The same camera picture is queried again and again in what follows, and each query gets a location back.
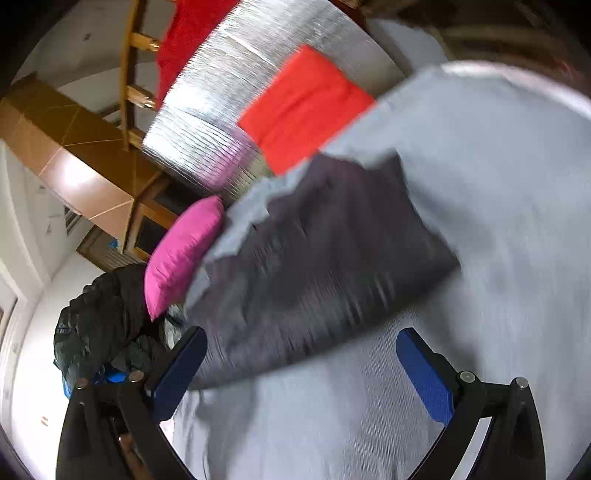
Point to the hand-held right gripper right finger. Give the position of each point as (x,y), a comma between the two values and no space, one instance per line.
(427,374)

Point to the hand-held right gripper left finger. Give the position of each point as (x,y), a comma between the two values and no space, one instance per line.
(178,378)

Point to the dark grey puffer jacket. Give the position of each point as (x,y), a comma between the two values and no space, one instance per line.
(323,277)

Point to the pile of dark clothes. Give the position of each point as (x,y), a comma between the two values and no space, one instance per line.
(101,314)

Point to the blue cloth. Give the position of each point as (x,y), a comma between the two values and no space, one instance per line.
(113,376)

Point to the pink pillow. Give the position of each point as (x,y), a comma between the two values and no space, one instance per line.
(184,254)

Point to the light grey blanket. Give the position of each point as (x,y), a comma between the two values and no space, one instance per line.
(485,184)

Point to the brown wooden cabinet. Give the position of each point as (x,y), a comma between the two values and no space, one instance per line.
(83,152)

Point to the silver foil mat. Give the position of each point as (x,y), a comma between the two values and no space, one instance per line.
(221,106)

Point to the red pillow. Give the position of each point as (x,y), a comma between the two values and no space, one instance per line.
(300,110)

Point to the red cloth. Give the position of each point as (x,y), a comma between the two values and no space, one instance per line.
(189,37)

